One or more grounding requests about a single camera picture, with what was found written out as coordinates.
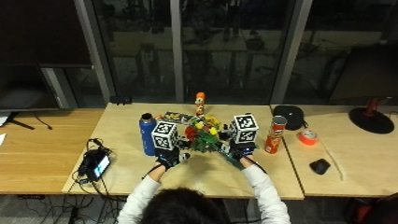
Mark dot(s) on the red chip can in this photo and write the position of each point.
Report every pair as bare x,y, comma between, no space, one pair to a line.
275,137

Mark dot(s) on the colourful snack packet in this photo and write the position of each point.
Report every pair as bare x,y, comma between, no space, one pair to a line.
176,117

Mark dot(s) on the black zip pouch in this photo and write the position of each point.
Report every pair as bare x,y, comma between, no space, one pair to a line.
289,116

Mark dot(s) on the black computer mouse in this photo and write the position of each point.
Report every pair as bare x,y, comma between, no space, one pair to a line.
320,166

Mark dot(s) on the thin white stick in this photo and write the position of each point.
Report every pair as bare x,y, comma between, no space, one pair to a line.
333,163

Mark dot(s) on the blue water bottle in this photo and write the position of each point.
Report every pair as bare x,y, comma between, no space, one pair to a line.
148,137

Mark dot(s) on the white marker cube on right glove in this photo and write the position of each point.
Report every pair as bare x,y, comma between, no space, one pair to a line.
246,128

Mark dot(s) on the colourful flower bouquet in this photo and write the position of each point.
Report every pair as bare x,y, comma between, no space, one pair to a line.
204,135

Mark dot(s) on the person's left hand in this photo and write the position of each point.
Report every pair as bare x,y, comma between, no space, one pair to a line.
167,158

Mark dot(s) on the black handheld device with screen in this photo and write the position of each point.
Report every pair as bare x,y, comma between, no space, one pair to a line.
96,164

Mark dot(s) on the orange chip can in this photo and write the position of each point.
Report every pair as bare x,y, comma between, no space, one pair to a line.
200,104

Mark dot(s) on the small black box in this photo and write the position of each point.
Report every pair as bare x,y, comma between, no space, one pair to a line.
120,100

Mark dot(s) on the black monitor stand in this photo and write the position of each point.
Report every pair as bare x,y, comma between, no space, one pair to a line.
19,122

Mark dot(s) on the white paper sheet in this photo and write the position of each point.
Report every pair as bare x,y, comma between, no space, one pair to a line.
3,118

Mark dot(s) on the person's right hand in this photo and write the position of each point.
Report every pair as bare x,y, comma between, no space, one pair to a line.
242,151

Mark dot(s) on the red and black bag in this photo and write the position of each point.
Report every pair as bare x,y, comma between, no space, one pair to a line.
373,210

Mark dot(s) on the black monitor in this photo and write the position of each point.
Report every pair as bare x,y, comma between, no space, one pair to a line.
25,88

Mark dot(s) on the black lamp base red stem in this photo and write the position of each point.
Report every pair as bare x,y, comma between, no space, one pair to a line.
371,119

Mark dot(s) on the white marker cube on left glove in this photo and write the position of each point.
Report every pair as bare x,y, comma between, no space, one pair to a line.
166,135

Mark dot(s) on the white marker cube on glove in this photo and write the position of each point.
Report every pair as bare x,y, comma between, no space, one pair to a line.
166,135
246,128

